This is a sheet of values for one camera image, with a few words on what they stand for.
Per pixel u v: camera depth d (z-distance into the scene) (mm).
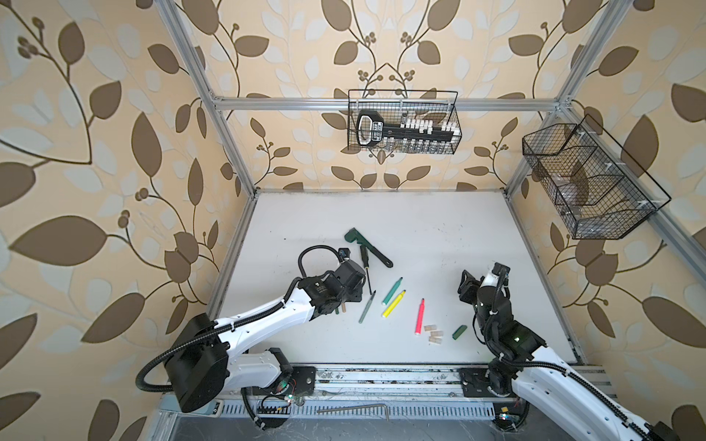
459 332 828
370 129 835
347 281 627
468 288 716
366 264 980
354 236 1040
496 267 698
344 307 889
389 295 909
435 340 811
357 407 708
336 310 872
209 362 401
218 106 927
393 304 886
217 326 438
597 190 731
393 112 840
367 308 887
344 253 739
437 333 825
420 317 865
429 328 844
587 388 483
